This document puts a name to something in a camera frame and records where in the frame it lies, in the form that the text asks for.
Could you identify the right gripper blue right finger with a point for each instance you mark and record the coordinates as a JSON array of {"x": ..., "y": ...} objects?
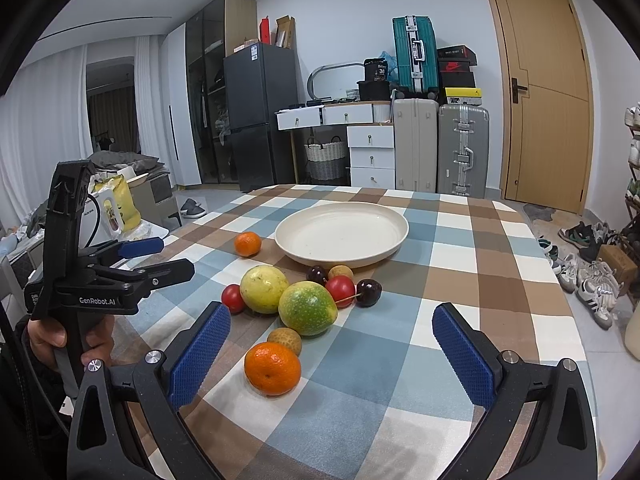
[{"x": 496, "y": 386}]

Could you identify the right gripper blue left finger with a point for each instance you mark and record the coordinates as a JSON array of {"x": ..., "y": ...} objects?
[{"x": 166, "y": 380}]

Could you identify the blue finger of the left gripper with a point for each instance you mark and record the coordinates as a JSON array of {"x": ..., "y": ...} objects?
[
  {"x": 160, "y": 274},
  {"x": 141, "y": 247}
]

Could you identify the large orange mandarin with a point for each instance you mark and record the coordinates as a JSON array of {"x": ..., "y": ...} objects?
[{"x": 272, "y": 369}]

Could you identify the red cherry tomato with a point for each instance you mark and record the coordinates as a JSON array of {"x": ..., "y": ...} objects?
[
  {"x": 231, "y": 297},
  {"x": 342, "y": 289}
]

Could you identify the brown longan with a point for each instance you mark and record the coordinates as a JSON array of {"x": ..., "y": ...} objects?
[
  {"x": 287, "y": 338},
  {"x": 341, "y": 270}
]

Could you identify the small orange mandarin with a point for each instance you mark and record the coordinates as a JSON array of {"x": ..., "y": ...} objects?
[{"x": 247, "y": 244}]

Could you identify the dark cherry with stem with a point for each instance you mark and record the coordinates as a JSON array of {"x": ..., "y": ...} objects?
[{"x": 367, "y": 294}]

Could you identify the green yellow passion fruit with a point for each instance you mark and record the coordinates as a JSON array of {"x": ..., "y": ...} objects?
[{"x": 308, "y": 308}]

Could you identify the dark cherry small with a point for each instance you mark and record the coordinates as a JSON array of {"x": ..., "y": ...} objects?
[{"x": 317, "y": 274}]

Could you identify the person's left hand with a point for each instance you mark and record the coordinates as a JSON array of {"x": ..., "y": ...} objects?
[{"x": 47, "y": 335}]

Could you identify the yellow bag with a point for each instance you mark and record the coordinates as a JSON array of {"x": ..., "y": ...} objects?
[{"x": 114, "y": 193}]

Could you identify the grey slippers on floor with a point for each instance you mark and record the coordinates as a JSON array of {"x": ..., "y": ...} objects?
[{"x": 191, "y": 209}]

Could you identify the checkered tablecloth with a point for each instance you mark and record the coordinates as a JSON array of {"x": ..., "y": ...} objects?
[{"x": 377, "y": 398}]

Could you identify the shoes on floor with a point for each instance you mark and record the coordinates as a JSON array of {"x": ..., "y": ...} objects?
[{"x": 597, "y": 274}]

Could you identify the cream round plate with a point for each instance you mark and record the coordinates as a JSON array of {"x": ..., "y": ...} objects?
[{"x": 350, "y": 233}]

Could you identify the woven laundry basket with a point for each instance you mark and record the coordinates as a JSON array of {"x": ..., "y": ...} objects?
[{"x": 326, "y": 161}]

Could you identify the black refrigerator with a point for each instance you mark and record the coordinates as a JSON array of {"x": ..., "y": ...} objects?
[{"x": 260, "y": 81}]

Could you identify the silver aluminium suitcase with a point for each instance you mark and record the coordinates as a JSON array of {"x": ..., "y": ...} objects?
[{"x": 463, "y": 145}]

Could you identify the beige suitcase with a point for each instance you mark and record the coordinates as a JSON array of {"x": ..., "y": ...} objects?
[{"x": 415, "y": 131}]

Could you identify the dark glass cabinet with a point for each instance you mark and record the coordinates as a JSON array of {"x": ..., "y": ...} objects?
[{"x": 212, "y": 34}]

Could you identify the white drawer desk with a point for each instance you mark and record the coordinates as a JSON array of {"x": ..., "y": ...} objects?
[{"x": 370, "y": 137}]

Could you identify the yellow black box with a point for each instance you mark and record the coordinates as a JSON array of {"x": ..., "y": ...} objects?
[{"x": 463, "y": 96}]

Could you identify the wooden door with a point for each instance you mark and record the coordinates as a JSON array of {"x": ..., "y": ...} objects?
[{"x": 547, "y": 103}]

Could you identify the black storage box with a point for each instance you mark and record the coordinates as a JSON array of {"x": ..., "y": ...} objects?
[{"x": 374, "y": 86}]

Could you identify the stack of shoe boxes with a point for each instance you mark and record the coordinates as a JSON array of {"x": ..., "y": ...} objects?
[{"x": 455, "y": 65}]

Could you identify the teal suitcase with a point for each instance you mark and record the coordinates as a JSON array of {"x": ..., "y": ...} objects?
[{"x": 416, "y": 53}]

